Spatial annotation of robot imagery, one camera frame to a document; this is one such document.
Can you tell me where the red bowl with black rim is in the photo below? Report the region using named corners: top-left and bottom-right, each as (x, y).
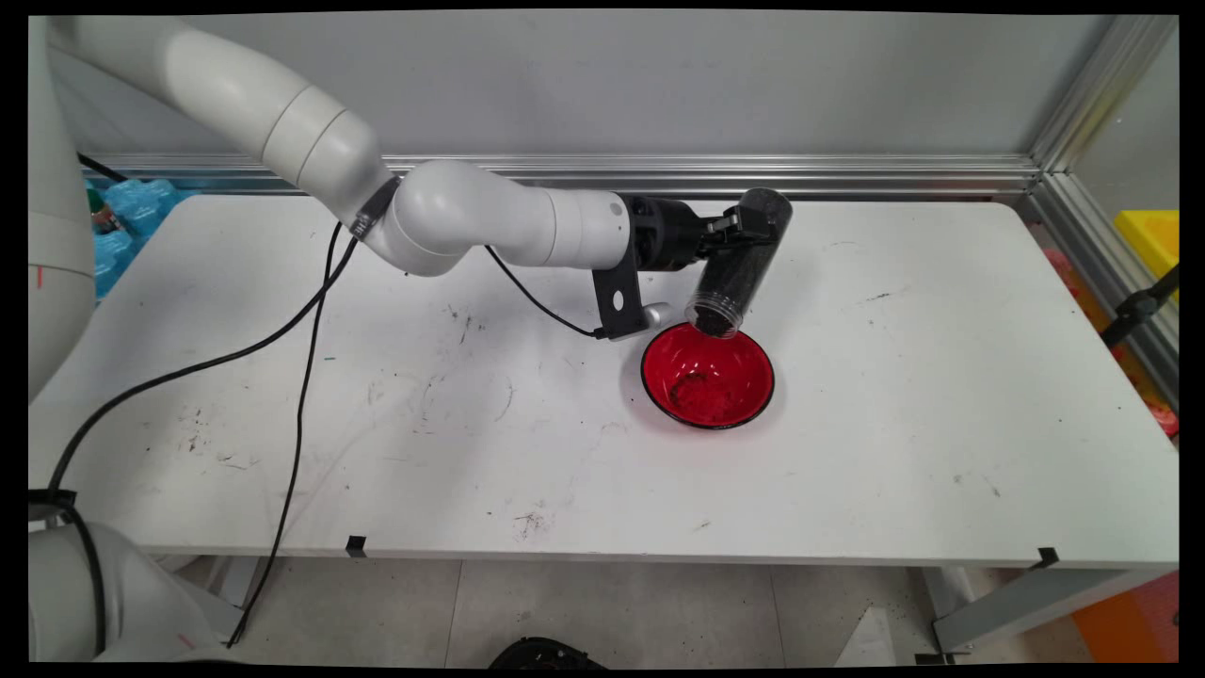
top-left (640, 320), bottom-right (778, 432)

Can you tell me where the black strap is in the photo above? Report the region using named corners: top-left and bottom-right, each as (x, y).
top-left (28, 488), bottom-right (79, 525)

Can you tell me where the grey cable strap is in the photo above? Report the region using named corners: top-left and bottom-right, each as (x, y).
top-left (349, 176), bottom-right (402, 239)

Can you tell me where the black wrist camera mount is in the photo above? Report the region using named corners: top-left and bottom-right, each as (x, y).
top-left (591, 254), bottom-right (652, 342)

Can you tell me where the aluminium frame rail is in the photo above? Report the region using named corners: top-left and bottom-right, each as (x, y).
top-left (1026, 174), bottom-right (1180, 411)
top-left (80, 153), bottom-right (1041, 201)

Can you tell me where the black cable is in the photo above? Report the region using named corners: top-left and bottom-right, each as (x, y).
top-left (28, 221), bottom-right (609, 660)
top-left (226, 221), bottom-right (345, 651)

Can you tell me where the yellow plastic bin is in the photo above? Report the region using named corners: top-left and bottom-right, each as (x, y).
top-left (1116, 212), bottom-right (1180, 302)

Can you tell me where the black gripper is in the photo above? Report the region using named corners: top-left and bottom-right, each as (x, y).
top-left (627, 194), bottom-right (781, 274)

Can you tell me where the clear jar of black granules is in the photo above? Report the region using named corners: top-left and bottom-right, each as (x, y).
top-left (684, 187), bottom-right (795, 341)

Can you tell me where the upright aluminium frame post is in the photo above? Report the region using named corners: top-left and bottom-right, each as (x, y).
top-left (1031, 14), bottom-right (1180, 175)

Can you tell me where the black granule pile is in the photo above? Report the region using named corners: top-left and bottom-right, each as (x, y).
top-left (667, 369), bottom-right (754, 425)

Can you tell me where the grey table leg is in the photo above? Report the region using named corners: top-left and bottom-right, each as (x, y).
top-left (908, 565), bottom-right (1178, 660)

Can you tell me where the blue wrapped bottle pack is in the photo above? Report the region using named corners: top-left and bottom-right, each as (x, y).
top-left (89, 179), bottom-right (199, 298)

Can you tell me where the black object on floor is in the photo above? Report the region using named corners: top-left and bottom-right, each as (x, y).
top-left (490, 638), bottom-right (608, 670)

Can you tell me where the orange box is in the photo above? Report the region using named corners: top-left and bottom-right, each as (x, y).
top-left (1073, 570), bottom-right (1180, 663)

